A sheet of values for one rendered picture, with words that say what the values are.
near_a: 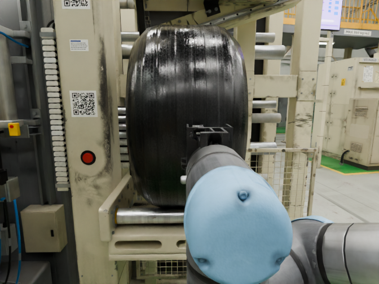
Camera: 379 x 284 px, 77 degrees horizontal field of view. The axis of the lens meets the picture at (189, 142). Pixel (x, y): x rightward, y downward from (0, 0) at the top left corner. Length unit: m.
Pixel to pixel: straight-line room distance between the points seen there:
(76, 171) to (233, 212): 0.68
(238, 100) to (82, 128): 0.46
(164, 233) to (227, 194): 0.56
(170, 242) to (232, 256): 0.55
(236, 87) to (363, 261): 0.39
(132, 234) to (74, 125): 0.35
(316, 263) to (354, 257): 0.04
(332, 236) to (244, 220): 0.15
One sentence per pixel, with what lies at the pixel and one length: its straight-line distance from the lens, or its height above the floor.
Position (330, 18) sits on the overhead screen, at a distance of 4.85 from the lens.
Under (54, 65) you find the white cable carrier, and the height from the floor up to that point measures 1.33.
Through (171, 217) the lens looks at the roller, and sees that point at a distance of 0.71.
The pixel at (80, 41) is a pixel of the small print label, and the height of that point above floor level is 1.39.
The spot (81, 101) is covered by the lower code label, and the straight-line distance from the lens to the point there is 0.76.
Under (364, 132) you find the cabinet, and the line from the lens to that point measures 5.18.
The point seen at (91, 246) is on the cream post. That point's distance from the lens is 0.90.
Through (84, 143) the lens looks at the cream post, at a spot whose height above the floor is 1.10.
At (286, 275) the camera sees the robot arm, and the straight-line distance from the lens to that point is 0.28.
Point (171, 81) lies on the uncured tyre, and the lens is 0.53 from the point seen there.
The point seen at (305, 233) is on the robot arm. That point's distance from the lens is 0.32.
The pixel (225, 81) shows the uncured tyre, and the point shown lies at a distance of 0.54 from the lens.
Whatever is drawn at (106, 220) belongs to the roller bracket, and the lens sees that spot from 0.70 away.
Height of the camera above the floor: 1.23
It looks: 10 degrees down
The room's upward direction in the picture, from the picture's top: straight up
